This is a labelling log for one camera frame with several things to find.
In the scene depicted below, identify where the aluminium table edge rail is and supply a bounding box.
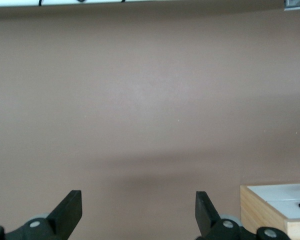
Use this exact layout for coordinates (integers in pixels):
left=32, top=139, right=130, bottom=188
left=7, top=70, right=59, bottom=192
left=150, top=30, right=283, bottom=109
left=0, top=0, right=286, bottom=9

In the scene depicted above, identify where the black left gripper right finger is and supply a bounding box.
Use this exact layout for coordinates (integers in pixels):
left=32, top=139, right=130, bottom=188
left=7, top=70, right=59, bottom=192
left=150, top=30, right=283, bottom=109
left=194, top=191, right=290, bottom=240

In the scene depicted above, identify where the wooden drawer cabinet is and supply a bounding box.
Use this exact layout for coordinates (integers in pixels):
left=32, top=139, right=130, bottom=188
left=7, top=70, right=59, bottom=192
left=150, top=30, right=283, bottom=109
left=239, top=183, right=300, bottom=240

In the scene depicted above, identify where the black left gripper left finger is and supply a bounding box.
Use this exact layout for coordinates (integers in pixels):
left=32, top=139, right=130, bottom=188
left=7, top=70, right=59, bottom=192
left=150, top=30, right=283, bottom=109
left=0, top=190, right=83, bottom=240

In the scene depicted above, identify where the metal corner bracket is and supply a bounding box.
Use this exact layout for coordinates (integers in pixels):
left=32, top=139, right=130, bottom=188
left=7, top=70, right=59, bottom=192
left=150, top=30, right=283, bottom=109
left=283, top=0, right=300, bottom=12

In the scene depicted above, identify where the brown table mat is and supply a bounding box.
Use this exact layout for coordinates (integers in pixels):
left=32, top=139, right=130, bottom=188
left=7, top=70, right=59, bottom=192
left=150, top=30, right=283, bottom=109
left=0, top=4, right=300, bottom=240

